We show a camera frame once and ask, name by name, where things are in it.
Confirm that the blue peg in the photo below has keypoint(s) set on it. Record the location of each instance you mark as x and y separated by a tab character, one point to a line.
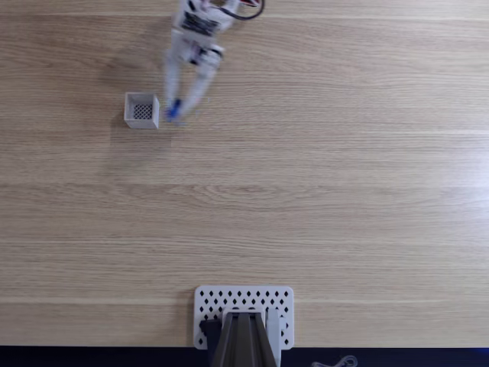
174	110

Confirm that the small white lattice crate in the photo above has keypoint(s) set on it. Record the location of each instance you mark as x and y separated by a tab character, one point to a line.
141	111

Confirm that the white post bracket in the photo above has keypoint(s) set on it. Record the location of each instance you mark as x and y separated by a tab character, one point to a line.
273	329

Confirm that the dark aluminium extrusion post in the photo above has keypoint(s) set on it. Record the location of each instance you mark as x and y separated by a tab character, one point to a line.
244	340

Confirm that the white perforated base plate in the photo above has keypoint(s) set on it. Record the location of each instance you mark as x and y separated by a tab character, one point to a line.
244	298

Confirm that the black clamp block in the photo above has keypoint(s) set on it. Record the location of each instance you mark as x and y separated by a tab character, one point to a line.
208	329

